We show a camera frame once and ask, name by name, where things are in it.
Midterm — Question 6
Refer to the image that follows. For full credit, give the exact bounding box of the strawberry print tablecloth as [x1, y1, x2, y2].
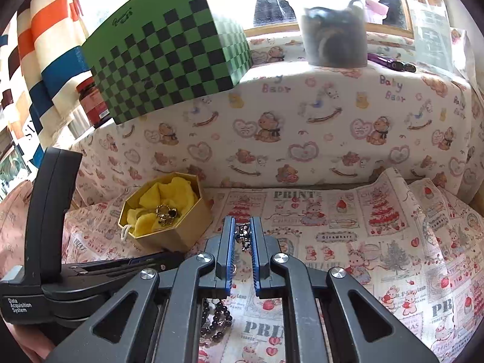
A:
[57, 168, 484, 363]

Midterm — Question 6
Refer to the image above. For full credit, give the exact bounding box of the purple pen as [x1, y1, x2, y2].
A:
[368, 53, 417, 73]

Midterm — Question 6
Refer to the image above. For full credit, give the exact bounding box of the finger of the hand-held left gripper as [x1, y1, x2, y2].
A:
[60, 259, 171, 277]
[125, 251, 187, 269]

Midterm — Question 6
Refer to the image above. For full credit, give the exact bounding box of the silver ring bracelet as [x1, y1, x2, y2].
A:
[155, 204, 179, 227]

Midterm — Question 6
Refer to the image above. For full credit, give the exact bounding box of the octagonal gold box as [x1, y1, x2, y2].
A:
[118, 172, 214, 253]

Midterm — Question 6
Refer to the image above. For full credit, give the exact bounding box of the pink fabric bag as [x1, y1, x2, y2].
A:
[0, 179, 72, 273]

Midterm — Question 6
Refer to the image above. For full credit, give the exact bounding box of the white plastic bag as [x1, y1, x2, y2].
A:
[450, 26, 479, 84]

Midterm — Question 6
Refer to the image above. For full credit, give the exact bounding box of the green checkered tissue box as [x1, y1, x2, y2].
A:
[80, 0, 253, 125]

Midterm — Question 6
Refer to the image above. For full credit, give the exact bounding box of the plastic jar with dark contents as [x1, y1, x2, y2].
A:
[295, 0, 369, 68]

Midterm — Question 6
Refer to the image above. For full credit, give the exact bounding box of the clear spray bottle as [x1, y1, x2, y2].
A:
[404, 0, 454, 72]

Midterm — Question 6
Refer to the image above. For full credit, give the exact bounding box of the brown glass bottle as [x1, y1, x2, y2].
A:
[76, 77, 114, 129]

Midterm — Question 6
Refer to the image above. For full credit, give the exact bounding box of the bear print cloth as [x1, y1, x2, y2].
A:
[68, 32, 484, 205]

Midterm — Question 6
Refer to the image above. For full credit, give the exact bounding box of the black bead bracelet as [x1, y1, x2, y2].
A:
[200, 223, 253, 345]

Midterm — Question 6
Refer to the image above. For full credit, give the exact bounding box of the striped curtain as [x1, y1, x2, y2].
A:
[0, 0, 95, 167]

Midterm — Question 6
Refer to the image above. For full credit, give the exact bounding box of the pink and white bag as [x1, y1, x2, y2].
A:
[363, 0, 390, 16]

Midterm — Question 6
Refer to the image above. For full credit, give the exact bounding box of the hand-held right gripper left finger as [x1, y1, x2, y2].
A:
[45, 215, 237, 363]

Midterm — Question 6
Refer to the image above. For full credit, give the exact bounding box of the yellow cloth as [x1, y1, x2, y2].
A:
[126, 174, 201, 235]

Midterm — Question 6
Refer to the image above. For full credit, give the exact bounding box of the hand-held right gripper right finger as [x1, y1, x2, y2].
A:
[250, 215, 441, 363]

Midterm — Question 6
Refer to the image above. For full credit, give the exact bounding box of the wooden window frame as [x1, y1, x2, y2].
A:
[242, 0, 417, 40]

